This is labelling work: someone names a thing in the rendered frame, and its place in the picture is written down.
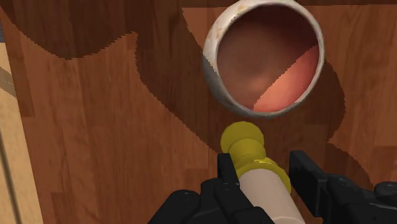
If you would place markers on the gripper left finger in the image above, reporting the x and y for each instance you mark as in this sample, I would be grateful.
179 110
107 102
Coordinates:
221 198

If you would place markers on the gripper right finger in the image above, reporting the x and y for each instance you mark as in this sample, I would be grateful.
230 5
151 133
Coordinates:
335 195

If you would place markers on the white bottle with yellow cap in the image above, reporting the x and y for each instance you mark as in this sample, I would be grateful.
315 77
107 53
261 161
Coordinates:
263 183

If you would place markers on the white bowl with pink inside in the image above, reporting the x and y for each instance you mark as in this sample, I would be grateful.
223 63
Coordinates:
263 59

